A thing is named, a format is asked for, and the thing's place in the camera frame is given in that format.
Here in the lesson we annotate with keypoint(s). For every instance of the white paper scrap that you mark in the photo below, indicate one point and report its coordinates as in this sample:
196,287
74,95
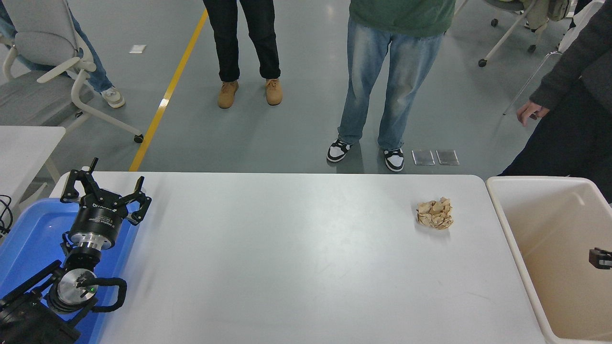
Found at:
137,48

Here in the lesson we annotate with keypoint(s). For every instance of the beige jacket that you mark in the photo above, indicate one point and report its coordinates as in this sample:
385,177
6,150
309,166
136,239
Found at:
540,12

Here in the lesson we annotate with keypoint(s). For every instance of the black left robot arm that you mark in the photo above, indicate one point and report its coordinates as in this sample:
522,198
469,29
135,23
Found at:
71,286

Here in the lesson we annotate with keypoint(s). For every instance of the white side table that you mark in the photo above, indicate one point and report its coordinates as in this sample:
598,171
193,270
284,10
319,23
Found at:
24,148

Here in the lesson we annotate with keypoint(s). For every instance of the white-legged wheeled chair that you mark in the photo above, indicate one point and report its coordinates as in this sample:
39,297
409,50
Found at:
504,38

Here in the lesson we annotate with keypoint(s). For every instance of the blue plastic tray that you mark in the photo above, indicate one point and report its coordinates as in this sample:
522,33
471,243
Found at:
33,234

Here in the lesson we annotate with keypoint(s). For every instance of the grey office chair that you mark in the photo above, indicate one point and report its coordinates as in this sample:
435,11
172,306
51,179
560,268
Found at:
43,43

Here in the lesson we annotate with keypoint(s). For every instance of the large pale plastic bin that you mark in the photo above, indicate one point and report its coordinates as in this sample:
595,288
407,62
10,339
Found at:
559,277

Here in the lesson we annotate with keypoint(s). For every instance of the tan paper ball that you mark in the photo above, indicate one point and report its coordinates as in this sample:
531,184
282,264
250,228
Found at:
435,213

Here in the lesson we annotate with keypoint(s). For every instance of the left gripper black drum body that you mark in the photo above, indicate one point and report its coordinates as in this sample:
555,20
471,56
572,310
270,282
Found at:
98,220

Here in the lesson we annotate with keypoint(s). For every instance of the square metal floor plate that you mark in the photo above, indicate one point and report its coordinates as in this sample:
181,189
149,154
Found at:
447,157
423,157

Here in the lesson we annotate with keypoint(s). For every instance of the thin metal rod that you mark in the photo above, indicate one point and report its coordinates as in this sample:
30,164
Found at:
528,85

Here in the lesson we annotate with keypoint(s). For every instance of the person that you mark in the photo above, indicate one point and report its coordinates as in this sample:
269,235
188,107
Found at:
373,71
229,43
112,98
578,129

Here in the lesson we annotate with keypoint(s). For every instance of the person's right hand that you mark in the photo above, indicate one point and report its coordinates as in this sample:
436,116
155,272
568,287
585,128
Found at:
530,111

